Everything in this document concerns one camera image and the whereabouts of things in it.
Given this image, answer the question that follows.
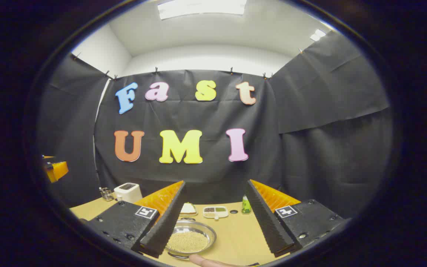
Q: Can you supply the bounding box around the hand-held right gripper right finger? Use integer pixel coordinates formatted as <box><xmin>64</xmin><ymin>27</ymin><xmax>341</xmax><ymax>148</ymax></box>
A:
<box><xmin>246</xmin><ymin>179</ymin><xmax>347</xmax><ymax>258</ymax></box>

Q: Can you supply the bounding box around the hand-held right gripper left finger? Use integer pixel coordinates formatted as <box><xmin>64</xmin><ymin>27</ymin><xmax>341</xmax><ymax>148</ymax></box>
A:
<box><xmin>84</xmin><ymin>181</ymin><xmax>186</xmax><ymax>259</ymax></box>

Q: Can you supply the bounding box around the steel pot with black handle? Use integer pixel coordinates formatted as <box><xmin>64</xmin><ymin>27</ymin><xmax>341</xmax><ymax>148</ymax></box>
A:
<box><xmin>165</xmin><ymin>220</ymin><xmax>217</xmax><ymax>259</ymax></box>

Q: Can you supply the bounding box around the white sandwich plate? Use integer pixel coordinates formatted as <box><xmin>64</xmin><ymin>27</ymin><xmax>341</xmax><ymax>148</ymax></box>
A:
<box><xmin>179</xmin><ymin>202</ymin><xmax>198</xmax><ymax>217</ymax></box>

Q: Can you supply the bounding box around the pile of soybeans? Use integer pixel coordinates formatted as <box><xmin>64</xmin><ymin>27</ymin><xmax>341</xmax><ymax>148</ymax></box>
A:
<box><xmin>166</xmin><ymin>231</ymin><xmax>208</xmax><ymax>254</ymax></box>

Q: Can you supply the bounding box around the white toaster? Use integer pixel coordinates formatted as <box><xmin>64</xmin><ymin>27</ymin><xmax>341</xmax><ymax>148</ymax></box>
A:
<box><xmin>114</xmin><ymin>182</ymin><xmax>143</xmax><ymax>204</ymax></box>

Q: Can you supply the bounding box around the white divided bean dish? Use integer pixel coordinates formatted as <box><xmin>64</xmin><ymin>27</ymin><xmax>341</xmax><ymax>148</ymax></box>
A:
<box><xmin>203</xmin><ymin>206</ymin><xmax>229</xmax><ymax>220</ymax></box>

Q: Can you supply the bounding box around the black backdrop cloth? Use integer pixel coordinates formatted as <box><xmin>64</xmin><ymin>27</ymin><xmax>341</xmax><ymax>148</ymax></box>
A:
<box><xmin>36</xmin><ymin>30</ymin><xmax>394</xmax><ymax>219</ymax></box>

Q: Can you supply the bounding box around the row of black cloth clips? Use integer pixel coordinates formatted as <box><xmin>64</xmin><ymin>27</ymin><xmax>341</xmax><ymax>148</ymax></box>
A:
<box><xmin>71</xmin><ymin>47</ymin><xmax>305</xmax><ymax>80</ymax></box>

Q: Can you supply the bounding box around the large ceiling light panel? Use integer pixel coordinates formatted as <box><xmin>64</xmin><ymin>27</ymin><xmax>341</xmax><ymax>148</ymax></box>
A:
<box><xmin>157</xmin><ymin>0</ymin><xmax>247</xmax><ymax>20</ymax></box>

